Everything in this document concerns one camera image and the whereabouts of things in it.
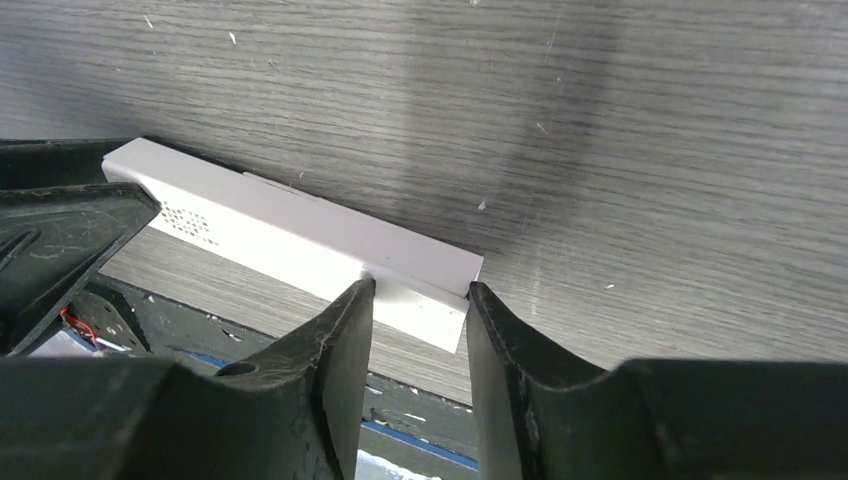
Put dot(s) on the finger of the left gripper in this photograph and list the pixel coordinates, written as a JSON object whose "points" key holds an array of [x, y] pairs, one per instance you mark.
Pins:
{"points": [[53, 240], [32, 164]]}

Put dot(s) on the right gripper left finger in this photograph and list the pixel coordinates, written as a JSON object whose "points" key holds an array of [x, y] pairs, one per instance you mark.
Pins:
{"points": [[185, 411]]}

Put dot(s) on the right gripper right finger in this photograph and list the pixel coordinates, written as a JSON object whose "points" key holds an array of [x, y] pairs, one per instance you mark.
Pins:
{"points": [[543, 412]]}

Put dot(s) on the white remote battery cover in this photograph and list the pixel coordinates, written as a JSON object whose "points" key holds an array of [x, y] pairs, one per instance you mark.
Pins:
{"points": [[307, 242]]}

